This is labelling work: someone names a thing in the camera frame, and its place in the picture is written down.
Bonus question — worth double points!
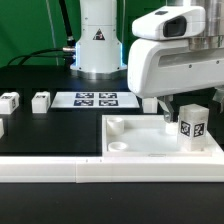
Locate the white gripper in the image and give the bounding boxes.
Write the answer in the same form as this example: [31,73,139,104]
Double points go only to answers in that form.
[127,5,224,122]

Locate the white L-shaped fence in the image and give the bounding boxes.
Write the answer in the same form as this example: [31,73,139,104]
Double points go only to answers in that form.
[0,137,224,183]

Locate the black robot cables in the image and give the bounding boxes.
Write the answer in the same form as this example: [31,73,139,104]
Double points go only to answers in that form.
[6,0,77,67]

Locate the white block left edge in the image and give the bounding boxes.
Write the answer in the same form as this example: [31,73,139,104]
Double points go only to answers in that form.
[0,118,4,139]

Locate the white square tabletop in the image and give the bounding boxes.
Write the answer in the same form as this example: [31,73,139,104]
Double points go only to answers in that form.
[102,115,223,157]

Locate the white marker plate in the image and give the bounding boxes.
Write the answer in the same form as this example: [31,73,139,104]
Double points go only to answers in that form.
[51,92,139,108]

